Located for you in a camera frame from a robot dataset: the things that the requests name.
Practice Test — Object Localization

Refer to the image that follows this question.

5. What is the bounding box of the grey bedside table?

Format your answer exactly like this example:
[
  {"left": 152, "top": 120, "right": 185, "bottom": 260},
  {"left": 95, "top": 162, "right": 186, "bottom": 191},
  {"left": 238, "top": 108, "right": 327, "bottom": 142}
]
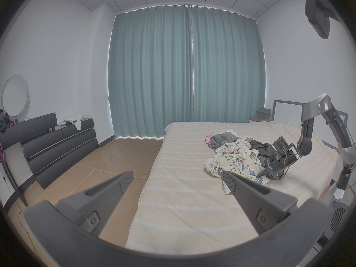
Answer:
[{"left": 248, "top": 108, "right": 272, "bottom": 123}]

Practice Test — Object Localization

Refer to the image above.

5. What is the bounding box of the white printed pyjama top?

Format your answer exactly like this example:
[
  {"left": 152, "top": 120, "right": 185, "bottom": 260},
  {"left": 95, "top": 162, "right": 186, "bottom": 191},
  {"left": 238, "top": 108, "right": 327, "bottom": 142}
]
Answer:
[{"left": 204, "top": 136, "right": 270, "bottom": 185}]

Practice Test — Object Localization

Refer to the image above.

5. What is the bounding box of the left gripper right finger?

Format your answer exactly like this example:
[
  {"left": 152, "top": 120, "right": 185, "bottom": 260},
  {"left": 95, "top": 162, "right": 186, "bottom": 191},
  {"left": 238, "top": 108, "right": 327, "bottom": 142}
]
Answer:
[{"left": 221, "top": 171, "right": 298, "bottom": 236}]

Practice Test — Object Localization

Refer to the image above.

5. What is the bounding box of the round white framed mirror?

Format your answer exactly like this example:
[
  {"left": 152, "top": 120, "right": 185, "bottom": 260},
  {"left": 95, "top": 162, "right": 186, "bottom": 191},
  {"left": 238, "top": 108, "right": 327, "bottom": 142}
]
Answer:
[{"left": 1, "top": 76, "right": 30, "bottom": 123}]

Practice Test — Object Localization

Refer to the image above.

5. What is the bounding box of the dark grey dressing table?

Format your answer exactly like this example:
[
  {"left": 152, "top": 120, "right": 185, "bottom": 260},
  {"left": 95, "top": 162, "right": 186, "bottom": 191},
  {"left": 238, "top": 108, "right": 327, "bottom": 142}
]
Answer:
[{"left": 0, "top": 112, "right": 58, "bottom": 208}]

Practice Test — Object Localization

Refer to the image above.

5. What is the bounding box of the dark grey chest of drawers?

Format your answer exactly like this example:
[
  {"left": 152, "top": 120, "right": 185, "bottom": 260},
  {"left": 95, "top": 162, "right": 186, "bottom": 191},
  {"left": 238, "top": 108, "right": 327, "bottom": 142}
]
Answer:
[{"left": 20, "top": 118, "right": 100, "bottom": 189}]

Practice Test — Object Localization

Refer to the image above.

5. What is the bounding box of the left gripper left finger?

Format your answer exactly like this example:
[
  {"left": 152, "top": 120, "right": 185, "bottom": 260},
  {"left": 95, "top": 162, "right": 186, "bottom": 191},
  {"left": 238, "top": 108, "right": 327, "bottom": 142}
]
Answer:
[{"left": 56, "top": 171, "right": 135, "bottom": 237}]

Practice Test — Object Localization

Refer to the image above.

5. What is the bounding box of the bed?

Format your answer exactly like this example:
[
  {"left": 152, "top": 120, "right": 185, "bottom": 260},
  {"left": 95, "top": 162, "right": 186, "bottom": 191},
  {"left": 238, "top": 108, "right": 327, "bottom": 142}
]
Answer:
[{"left": 125, "top": 100, "right": 350, "bottom": 254}]

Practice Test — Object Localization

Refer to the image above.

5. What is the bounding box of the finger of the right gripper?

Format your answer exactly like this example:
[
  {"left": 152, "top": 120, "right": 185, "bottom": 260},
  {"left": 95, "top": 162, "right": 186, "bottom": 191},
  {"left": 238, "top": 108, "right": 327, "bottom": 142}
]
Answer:
[{"left": 256, "top": 162, "right": 274, "bottom": 179}]

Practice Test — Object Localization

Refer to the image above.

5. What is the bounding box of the white garment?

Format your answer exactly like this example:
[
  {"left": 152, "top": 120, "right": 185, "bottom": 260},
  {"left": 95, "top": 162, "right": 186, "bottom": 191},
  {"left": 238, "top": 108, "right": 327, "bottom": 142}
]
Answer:
[{"left": 58, "top": 115, "right": 84, "bottom": 131}]

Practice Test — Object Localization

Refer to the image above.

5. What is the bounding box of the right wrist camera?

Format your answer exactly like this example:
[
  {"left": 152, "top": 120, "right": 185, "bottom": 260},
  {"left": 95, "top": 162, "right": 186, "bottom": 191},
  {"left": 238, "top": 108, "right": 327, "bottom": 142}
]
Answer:
[{"left": 273, "top": 136, "right": 296, "bottom": 159}]

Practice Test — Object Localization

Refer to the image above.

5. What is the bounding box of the pile of clothes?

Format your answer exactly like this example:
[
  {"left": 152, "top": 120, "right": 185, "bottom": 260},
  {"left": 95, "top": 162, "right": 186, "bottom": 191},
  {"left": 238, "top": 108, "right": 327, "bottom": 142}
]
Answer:
[{"left": 204, "top": 129, "right": 278, "bottom": 177}]

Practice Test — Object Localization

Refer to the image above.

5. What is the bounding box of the blue-green curtain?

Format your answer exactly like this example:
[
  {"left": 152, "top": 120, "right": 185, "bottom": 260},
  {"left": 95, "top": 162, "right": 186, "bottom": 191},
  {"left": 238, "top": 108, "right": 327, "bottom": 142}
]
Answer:
[{"left": 107, "top": 4, "right": 266, "bottom": 141}]

